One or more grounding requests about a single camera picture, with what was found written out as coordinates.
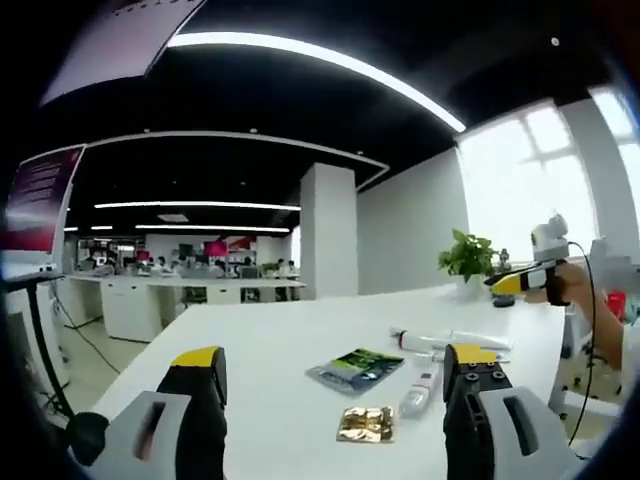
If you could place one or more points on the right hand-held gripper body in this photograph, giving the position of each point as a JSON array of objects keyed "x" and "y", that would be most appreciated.
[{"x": 547, "y": 240}]

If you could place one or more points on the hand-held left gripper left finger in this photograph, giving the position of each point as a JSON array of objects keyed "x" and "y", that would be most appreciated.
[{"x": 165, "y": 430}]

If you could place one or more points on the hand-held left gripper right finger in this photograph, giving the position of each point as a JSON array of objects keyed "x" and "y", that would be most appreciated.
[{"x": 500, "y": 430}]

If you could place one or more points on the long white skincare tube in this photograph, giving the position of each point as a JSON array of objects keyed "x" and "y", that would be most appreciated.
[{"x": 480, "y": 340}]

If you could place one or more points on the white skincare tube red mark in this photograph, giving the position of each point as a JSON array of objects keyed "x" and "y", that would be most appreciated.
[{"x": 422, "y": 390}]

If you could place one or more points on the white skincare tube dark cap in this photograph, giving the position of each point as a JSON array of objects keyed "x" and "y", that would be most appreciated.
[{"x": 417, "y": 340}]

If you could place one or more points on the gold foil skincare sachet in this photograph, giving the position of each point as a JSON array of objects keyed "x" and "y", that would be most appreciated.
[{"x": 366, "y": 424}]

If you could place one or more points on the green skincare sachet packet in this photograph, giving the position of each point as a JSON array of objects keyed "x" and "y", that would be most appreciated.
[{"x": 356, "y": 371}]

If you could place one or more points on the person's right hand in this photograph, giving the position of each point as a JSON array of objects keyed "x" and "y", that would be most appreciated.
[{"x": 572, "y": 280}]

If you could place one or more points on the small dark figurine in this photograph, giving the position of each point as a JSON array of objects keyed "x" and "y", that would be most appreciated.
[{"x": 504, "y": 260}]

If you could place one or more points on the small dark round dish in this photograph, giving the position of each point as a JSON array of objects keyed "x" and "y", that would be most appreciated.
[{"x": 503, "y": 301}]

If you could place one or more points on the green plant in white pot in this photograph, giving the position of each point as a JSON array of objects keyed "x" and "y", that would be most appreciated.
[{"x": 467, "y": 260}]

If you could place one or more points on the large bright window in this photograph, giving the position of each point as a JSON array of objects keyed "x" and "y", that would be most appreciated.
[{"x": 525, "y": 200}]

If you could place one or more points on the red object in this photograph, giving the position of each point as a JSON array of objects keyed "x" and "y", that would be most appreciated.
[{"x": 616, "y": 305}]

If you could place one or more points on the row of white desks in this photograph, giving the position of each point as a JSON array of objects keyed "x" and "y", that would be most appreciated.
[{"x": 150, "y": 295}]

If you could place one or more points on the black stand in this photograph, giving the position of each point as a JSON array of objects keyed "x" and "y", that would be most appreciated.
[{"x": 42, "y": 325}]

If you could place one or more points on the straight ceiling light strip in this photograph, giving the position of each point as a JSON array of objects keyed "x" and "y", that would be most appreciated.
[
  {"x": 215, "y": 228},
  {"x": 200, "y": 205}
]

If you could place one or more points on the long curved ceiling light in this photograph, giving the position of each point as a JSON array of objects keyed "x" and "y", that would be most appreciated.
[{"x": 320, "y": 55}]

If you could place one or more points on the red wall poster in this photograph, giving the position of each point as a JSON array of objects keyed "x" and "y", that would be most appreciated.
[{"x": 40, "y": 200}]

